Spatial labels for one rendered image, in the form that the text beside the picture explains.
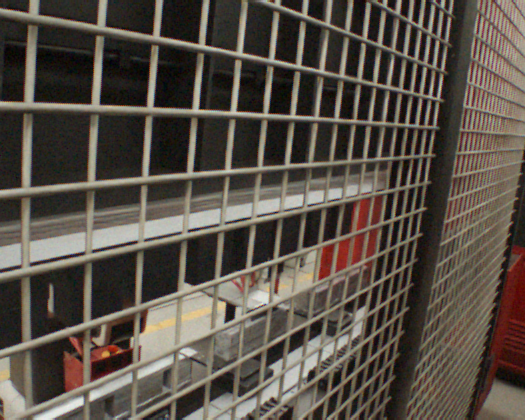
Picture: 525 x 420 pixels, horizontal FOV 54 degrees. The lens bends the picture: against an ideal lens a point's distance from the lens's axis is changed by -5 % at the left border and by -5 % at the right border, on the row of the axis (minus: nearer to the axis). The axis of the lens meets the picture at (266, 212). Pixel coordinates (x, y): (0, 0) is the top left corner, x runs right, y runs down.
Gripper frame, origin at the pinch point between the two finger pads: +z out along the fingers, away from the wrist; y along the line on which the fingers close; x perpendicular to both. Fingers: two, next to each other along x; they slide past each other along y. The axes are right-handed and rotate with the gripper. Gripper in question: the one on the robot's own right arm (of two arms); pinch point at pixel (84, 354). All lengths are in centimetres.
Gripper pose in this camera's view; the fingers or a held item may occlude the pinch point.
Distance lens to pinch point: 189.0
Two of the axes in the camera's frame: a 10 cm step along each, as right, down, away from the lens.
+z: 0.8, 10.0, 0.5
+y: 7.7, -0.3, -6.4
